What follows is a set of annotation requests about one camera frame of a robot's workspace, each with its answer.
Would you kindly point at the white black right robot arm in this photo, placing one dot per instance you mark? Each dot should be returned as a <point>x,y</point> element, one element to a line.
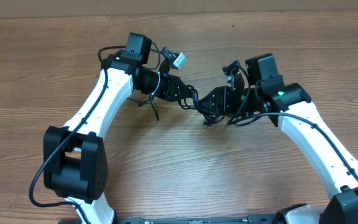
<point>258,90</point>

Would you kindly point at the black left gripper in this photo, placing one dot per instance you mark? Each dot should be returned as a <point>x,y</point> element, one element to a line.
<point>171,82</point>

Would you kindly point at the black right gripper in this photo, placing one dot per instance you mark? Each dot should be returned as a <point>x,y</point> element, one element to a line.
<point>220,104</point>

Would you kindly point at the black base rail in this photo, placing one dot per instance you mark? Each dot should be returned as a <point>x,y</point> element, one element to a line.
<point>197,220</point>

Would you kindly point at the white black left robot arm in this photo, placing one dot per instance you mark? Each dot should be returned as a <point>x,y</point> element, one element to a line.
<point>75,165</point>

